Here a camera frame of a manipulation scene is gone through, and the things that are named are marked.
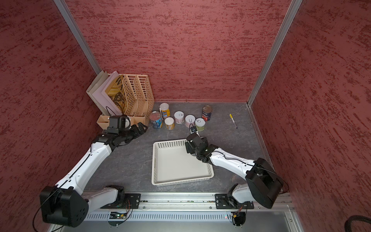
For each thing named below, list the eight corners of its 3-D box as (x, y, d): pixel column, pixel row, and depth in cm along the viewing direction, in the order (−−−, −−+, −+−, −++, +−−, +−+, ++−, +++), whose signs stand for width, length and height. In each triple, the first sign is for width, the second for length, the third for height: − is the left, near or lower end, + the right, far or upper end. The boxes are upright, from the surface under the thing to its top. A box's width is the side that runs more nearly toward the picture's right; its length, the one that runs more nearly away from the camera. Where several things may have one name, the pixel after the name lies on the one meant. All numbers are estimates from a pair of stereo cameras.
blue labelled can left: (151, 129, 105) (148, 120, 97) (153, 119, 111) (150, 110, 102) (162, 129, 105) (160, 120, 97) (163, 119, 111) (161, 110, 102)
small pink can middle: (185, 127, 107) (185, 123, 102) (185, 119, 112) (185, 114, 107) (195, 127, 107) (195, 123, 102) (194, 119, 112) (195, 114, 107)
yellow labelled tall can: (161, 121, 110) (158, 110, 100) (162, 114, 115) (160, 102, 104) (170, 121, 110) (168, 110, 100) (171, 114, 115) (169, 102, 104)
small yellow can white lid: (165, 130, 106) (163, 124, 100) (166, 122, 110) (164, 116, 104) (174, 130, 106) (174, 124, 100) (175, 122, 110) (174, 116, 104)
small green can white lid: (195, 131, 104) (195, 126, 100) (194, 122, 109) (195, 118, 105) (205, 131, 104) (205, 126, 100) (204, 122, 110) (205, 118, 105)
